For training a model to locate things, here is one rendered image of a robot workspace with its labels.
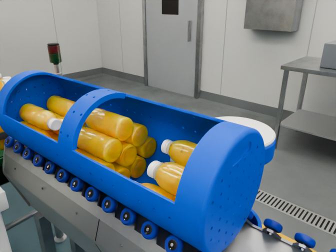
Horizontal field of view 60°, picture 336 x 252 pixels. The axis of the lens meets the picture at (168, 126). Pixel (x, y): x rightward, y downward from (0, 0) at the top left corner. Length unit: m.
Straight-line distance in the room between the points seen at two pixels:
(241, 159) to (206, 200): 0.13
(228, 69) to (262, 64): 0.52
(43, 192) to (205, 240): 0.67
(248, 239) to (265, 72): 3.48
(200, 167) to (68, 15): 5.69
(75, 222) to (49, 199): 0.15
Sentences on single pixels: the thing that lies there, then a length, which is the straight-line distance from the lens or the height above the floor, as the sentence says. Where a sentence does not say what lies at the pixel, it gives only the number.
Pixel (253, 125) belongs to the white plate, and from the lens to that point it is 1.15.
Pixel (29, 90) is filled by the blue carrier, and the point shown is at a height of 1.16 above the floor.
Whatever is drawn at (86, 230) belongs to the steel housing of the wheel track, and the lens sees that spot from 0.94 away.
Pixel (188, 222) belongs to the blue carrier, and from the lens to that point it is 0.57.
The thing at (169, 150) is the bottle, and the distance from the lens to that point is 0.76.
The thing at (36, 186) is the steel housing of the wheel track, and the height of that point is 0.87.
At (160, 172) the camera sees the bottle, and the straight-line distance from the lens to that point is 0.66.
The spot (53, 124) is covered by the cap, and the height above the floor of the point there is 1.10.
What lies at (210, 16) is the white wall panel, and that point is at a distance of 4.51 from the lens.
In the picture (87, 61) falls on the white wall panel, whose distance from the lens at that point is 6.36.
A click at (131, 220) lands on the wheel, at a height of 0.96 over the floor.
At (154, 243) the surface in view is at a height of 0.93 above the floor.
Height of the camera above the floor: 1.47
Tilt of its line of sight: 23 degrees down
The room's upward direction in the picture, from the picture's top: straight up
